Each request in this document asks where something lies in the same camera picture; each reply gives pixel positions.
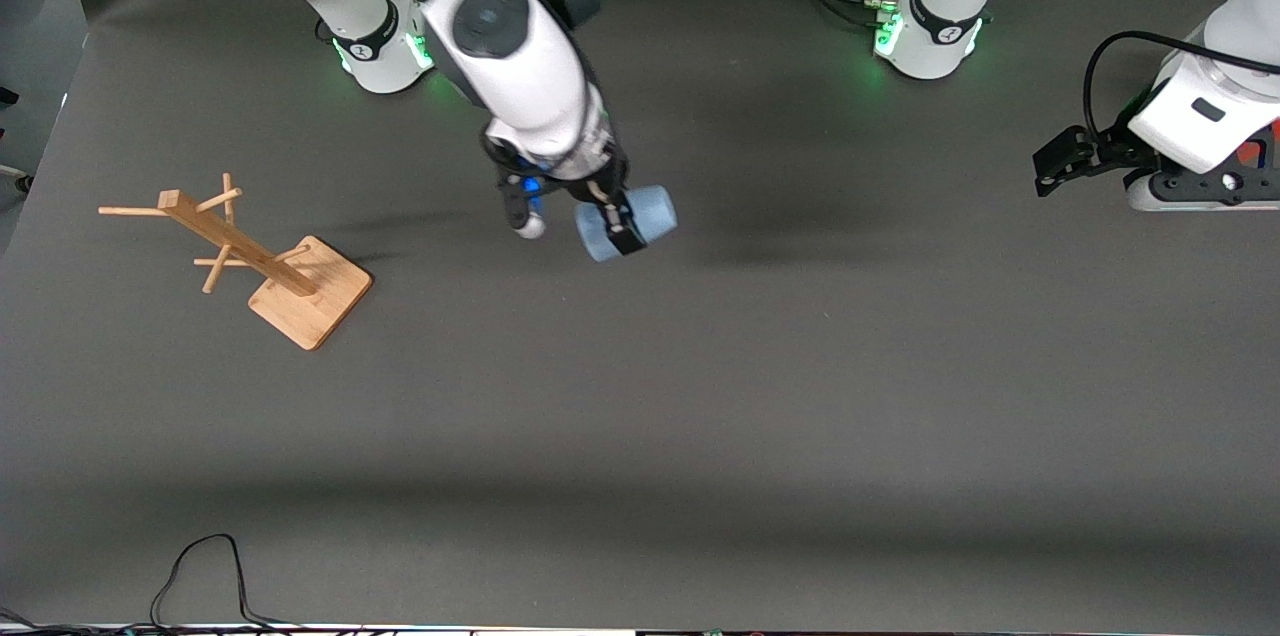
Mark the light blue plastic cup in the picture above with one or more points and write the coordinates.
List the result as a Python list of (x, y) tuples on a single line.
[(655, 214)]

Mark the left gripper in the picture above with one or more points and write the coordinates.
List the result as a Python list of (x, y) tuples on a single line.
[(1108, 156)]

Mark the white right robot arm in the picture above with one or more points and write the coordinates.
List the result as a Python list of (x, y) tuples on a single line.
[(520, 66)]

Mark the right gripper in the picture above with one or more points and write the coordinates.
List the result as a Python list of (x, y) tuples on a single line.
[(606, 184)]

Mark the wooden mug tree stand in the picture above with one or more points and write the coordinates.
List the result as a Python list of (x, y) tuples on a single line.
[(310, 301)]

